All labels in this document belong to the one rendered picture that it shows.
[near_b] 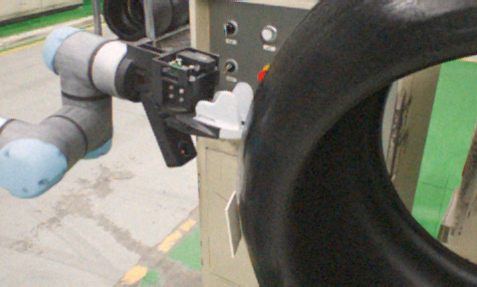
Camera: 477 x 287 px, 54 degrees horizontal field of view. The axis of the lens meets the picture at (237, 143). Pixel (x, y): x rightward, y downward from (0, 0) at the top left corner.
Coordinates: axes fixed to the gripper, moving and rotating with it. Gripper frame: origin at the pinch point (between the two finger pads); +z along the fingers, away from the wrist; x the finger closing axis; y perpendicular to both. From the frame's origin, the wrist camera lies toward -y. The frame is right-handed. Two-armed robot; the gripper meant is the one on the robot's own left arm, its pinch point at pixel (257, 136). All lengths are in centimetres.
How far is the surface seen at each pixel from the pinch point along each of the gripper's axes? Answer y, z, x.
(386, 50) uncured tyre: 18.0, 15.3, -11.9
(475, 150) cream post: -5.0, 23.2, 25.8
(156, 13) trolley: -84, -240, 259
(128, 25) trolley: -110, -290, 277
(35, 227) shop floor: -137, -150, 62
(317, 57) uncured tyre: 15.9, 10.1, -11.4
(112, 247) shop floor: -132, -106, 72
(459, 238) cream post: -20.7, 25.8, 25.8
